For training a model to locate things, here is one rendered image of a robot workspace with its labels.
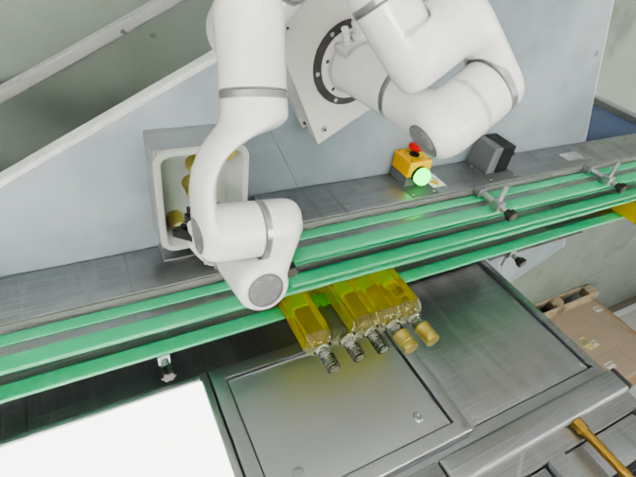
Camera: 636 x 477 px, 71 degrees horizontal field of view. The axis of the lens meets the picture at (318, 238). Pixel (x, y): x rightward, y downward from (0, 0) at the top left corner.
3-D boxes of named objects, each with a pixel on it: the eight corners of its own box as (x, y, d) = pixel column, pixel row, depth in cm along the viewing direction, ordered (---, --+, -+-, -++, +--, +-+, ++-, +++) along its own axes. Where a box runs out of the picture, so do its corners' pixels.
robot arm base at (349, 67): (309, 27, 76) (362, 56, 66) (370, -2, 78) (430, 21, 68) (326, 107, 87) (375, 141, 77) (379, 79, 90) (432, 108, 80)
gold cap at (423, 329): (422, 330, 101) (434, 345, 98) (411, 332, 99) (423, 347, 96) (430, 320, 99) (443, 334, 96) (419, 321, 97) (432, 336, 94)
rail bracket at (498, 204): (468, 193, 119) (505, 223, 110) (479, 169, 114) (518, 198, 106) (480, 191, 121) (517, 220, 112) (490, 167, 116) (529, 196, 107)
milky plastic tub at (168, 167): (153, 227, 95) (163, 254, 89) (141, 130, 81) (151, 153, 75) (233, 213, 102) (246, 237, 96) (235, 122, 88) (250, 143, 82)
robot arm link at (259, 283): (242, 214, 53) (313, 207, 58) (216, 187, 62) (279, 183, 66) (240, 321, 59) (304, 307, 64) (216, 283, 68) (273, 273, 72)
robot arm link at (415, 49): (345, 26, 63) (432, -43, 64) (426, 160, 72) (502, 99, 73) (372, 11, 55) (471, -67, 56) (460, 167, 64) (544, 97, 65)
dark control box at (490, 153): (465, 159, 130) (485, 174, 124) (474, 134, 125) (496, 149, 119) (485, 156, 133) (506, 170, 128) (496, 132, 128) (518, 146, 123)
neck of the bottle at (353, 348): (340, 346, 93) (352, 364, 90) (343, 337, 91) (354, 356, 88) (352, 342, 94) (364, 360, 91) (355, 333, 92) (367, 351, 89)
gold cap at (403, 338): (391, 341, 97) (402, 357, 94) (395, 330, 94) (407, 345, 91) (404, 336, 98) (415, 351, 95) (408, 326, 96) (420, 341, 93)
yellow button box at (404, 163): (387, 172, 118) (403, 187, 113) (395, 147, 113) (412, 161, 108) (409, 168, 121) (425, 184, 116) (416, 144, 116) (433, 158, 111)
